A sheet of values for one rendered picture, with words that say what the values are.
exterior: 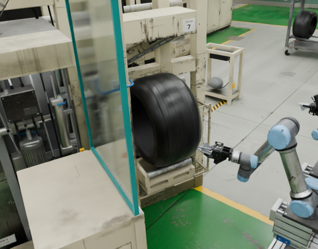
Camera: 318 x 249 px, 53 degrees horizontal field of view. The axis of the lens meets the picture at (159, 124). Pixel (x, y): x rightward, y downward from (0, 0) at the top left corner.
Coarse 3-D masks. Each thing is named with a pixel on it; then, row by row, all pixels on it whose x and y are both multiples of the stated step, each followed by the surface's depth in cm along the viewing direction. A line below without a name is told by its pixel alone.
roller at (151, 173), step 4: (184, 160) 211; (188, 160) 212; (192, 160) 213; (172, 164) 208; (176, 164) 208; (180, 164) 209; (184, 164) 211; (156, 168) 204; (160, 168) 204; (164, 168) 205; (168, 168) 206; (172, 168) 207; (148, 172) 201; (152, 172) 201; (156, 172) 202; (160, 172) 203; (164, 172) 206; (152, 176) 201
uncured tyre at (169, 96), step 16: (144, 80) 190; (160, 80) 189; (176, 80) 190; (144, 96) 183; (160, 96) 180; (176, 96) 182; (192, 96) 187; (144, 112) 230; (160, 112) 177; (176, 112) 179; (192, 112) 183; (144, 128) 230; (160, 128) 178; (176, 128) 179; (192, 128) 184; (144, 144) 226; (160, 144) 181; (176, 144) 182; (192, 144) 189; (160, 160) 190; (176, 160) 194
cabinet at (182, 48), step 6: (186, 0) 640; (180, 6) 631; (186, 6) 644; (186, 36) 674; (180, 42) 664; (186, 42) 679; (180, 48) 670; (186, 48) 687; (180, 54) 676; (186, 54) 696
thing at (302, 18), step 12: (300, 0) 668; (300, 12) 648; (312, 12) 639; (288, 24) 653; (300, 24) 639; (312, 24) 679; (288, 36) 663; (300, 36) 654; (312, 36) 674; (288, 48) 677; (300, 48) 657; (312, 48) 649
